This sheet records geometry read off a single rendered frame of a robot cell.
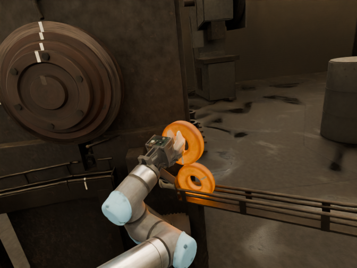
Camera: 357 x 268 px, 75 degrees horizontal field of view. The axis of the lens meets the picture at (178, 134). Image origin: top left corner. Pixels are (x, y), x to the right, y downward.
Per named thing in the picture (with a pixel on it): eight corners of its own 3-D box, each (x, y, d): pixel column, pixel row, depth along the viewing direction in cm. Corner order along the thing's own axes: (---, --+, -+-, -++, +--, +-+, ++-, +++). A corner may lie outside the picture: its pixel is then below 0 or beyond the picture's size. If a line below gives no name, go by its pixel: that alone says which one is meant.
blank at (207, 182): (196, 200, 101) (192, 204, 98) (175, 170, 101) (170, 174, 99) (222, 187, 91) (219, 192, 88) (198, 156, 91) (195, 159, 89)
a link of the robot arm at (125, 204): (107, 223, 61) (93, 202, 57) (133, 192, 69) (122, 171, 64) (129, 233, 57) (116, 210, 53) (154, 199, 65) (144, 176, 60)
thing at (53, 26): (26, 145, 104) (-16, 30, 87) (132, 133, 105) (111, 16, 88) (18, 151, 98) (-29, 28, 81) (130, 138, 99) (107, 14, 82)
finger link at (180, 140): (188, 123, 78) (174, 140, 72) (191, 137, 81) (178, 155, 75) (180, 123, 79) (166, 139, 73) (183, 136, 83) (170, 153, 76)
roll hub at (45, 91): (28, 130, 91) (2, 55, 81) (101, 122, 92) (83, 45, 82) (20, 135, 86) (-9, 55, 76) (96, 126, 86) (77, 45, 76)
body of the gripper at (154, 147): (175, 135, 70) (152, 162, 62) (181, 157, 75) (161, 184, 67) (154, 133, 74) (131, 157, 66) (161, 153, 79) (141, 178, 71)
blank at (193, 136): (163, 120, 86) (157, 123, 83) (201, 119, 77) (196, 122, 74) (170, 159, 90) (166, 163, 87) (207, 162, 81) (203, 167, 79)
